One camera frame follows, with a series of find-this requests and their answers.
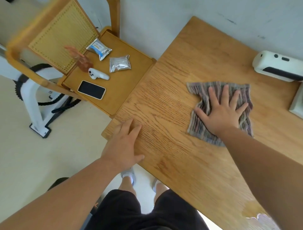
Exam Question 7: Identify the person's left hand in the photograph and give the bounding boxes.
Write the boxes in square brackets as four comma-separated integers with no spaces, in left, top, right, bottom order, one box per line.
[100,118,145,170]

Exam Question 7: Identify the person's right hand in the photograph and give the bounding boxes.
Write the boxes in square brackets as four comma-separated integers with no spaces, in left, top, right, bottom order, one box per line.
[194,84,249,137]

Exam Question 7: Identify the striped cleaning cloth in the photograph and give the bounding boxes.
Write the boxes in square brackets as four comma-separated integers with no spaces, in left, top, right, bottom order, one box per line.
[186,81,254,147]

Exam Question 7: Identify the silver foil packet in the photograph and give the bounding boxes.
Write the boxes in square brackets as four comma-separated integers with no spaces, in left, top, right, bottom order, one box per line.
[109,55,132,73]

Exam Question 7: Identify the blue white wipes packet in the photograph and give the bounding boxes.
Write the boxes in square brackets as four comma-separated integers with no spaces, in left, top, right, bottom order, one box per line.
[86,38,113,61]

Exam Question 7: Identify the person's left forearm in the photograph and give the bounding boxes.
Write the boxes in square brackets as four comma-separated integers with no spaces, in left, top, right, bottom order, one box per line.
[0,156,123,230]

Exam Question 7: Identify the person's right forearm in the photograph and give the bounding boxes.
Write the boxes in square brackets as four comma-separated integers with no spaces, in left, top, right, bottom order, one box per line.
[217,127,303,230]

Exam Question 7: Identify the person's left leg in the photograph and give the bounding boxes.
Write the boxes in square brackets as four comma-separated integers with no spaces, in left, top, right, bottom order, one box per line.
[118,175,137,197]

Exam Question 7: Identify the person's leg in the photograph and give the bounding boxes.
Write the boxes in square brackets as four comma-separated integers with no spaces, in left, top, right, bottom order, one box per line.
[118,175,137,197]
[154,182,170,204]

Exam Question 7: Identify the person's right leg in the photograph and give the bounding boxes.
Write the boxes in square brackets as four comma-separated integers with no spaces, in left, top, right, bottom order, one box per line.
[154,182,170,204]

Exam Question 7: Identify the grey left shoe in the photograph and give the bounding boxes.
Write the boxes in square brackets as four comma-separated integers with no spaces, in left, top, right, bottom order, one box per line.
[120,167,137,186]

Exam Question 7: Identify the wooden rattan chair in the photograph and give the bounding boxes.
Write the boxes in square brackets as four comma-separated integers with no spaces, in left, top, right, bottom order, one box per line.
[4,0,157,119]

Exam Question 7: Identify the smartphone with cream case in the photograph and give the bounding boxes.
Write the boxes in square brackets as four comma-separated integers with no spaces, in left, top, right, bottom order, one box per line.
[77,80,106,100]

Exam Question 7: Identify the black stool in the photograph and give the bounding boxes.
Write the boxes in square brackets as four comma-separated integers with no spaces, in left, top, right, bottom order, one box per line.
[47,177,69,191]

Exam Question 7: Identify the white cylinder appliance square base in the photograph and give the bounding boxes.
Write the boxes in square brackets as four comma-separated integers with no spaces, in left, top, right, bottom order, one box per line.
[288,82,303,119]

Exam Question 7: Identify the white oblong device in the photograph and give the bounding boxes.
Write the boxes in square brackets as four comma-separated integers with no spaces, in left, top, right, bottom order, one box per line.
[252,50,303,83]

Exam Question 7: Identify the white controller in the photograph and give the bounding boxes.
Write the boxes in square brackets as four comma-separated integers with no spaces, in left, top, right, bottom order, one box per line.
[88,68,110,81]

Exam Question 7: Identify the black shorts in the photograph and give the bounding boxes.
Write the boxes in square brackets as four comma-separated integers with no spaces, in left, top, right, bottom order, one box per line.
[84,189,210,230]

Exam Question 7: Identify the brown spray bottle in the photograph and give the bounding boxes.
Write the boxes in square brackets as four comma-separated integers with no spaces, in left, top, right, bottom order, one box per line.
[64,45,94,73]

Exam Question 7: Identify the white exercise machine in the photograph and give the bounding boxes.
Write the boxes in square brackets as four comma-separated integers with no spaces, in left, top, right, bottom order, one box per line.
[0,44,82,139]

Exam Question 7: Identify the black braided ropes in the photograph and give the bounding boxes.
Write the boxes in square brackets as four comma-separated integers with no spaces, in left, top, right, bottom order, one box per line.
[14,63,82,114]

